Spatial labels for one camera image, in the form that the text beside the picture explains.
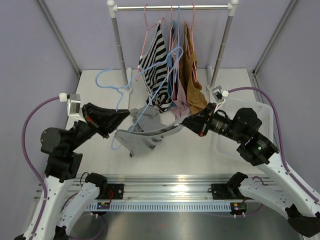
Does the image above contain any pink hanger of striped top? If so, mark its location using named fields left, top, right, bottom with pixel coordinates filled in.
left=137, top=3, right=165, bottom=74

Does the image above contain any black white striped tank top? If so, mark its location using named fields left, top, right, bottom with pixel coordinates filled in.
left=140, top=23, right=172, bottom=113

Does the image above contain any pink mauve tank top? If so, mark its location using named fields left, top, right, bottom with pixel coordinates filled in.
left=170, top=29, right=192, bottom=118

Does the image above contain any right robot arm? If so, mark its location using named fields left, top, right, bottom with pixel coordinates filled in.
left=181, top=103, right=320, bottom=238

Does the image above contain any grey tank top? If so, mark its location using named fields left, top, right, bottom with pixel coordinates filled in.
left=114, top=106, right=187, bottom=158

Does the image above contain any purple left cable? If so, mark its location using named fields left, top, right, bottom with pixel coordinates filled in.
left=21, top=96, right=63, bottom=238

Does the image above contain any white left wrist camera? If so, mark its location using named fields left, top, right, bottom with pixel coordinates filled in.
left=59, top=92, right=83, bottom=121

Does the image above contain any blue hanger of pink top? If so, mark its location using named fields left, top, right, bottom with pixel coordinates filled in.
left=172, top=4, right=180, bottom=84

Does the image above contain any mustard brown tank top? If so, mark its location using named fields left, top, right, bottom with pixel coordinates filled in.
left=179, top=21, right=208, bottom=115

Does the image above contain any teal blue tank top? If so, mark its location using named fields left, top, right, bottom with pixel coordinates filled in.
left=167, top=20, right=177, bottom=110

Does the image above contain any white silver clothes rack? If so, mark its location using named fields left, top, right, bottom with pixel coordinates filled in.
left=106, top=0, right=240, bottom=113

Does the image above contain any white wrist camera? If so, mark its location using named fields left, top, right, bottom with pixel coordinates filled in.
left=59, top=92, right=83, bottom=121
left=211, top=85, right=229, bottom=111

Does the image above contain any pink hanger of brown top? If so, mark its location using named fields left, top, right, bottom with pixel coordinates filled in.
left=184, top=3, right=198, bottom=83

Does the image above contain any light blue wire hanger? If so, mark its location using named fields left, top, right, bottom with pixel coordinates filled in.
left=95, top=46, right=185, bottom=151

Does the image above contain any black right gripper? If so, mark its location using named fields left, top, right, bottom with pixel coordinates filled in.
left=179, top=102, right=245, bottom=143

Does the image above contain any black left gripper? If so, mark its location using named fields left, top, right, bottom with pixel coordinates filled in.
left=67, top=101, right=131, bottom=151

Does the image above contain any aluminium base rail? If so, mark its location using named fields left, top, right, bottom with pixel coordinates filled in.
left=34, top=174, right=278, bottom=213

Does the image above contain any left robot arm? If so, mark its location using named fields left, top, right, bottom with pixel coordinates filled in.
left=16, top=103, right=130, bottom=240

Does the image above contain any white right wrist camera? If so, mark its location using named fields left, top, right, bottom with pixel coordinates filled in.
left=211, top=85, right=229, bottom=111

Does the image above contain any pink hanger of teal top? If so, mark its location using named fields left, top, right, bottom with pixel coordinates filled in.
left=167, top=5, right=175, bottom=83

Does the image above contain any white plastic basket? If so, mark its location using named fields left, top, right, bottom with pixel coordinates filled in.
left=213, top=98, right=274, bottom=162

